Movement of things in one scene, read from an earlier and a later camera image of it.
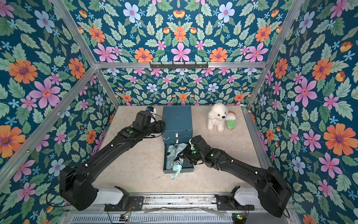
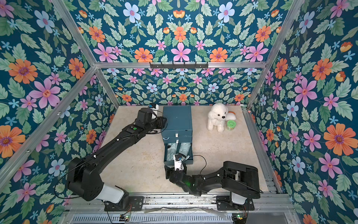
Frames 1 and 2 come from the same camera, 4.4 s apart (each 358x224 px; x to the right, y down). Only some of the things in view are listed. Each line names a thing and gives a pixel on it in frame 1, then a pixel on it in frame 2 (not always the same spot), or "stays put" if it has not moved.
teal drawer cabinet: x=176 y=126 stays put
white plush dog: x=216 y=117 stays put
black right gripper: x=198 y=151 -> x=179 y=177
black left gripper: x=158 y=126 stays put
